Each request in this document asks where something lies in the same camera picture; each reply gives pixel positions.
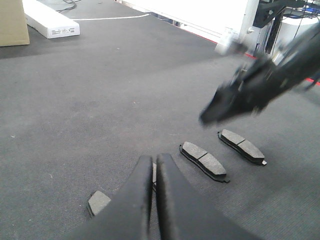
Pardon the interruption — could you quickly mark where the white aluminium side rail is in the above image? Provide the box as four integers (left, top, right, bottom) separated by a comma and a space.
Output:
117, 0, 259, 55

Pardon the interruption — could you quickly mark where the grey brake pad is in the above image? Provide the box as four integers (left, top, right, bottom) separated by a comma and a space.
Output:
217, 129, 267, 166
179, 141, 230, 184
152, 162, 157, 192
87, 190, 111, 217

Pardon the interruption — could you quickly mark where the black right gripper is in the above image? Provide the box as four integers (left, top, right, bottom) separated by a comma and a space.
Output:
199, 56, 278, 126

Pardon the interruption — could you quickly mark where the large cardboard box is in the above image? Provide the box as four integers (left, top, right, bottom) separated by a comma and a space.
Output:
0, 0, 30, 47

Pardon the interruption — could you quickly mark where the white flat carton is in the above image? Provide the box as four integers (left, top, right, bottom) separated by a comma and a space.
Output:
22, 0, 81, 39

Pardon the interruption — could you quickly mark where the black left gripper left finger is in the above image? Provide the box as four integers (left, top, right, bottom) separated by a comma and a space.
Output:
63, 155, 153, 240

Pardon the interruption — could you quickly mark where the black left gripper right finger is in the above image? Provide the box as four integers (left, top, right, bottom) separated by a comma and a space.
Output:
156, 153, 258, 240

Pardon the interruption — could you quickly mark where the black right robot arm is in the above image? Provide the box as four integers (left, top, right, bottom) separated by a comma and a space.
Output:
199, 23, 320, 126

